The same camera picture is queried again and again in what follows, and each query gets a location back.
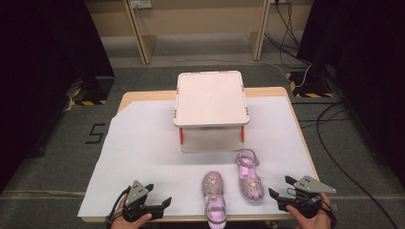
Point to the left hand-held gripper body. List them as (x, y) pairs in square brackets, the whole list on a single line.
[(136, 191)]

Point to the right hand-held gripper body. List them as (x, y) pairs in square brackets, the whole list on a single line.
[(310, 186)]

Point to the pink child's sandal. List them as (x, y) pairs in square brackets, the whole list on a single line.
[(212, 186), (250, 184)]

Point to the white two-tier shoe rack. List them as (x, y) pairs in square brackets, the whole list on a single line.
[(210, 98)]

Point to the person's left hand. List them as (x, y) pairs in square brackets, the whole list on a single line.
[(127, 225)]

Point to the person's right hand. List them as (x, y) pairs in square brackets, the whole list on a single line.
[(313, 223)]

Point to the white table sheet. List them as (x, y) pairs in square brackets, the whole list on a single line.
[(143, 152)]

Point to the stand base with striped tape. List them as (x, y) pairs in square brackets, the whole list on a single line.
[(95, 90), (310, 86)]

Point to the black curtain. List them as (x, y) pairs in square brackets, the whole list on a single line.
[(366, 63), (41, 79)]

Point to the beige wooden desk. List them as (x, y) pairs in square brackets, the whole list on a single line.
[(197, 19)]

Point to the white power strip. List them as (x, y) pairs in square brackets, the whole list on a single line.
[(140, 3)]

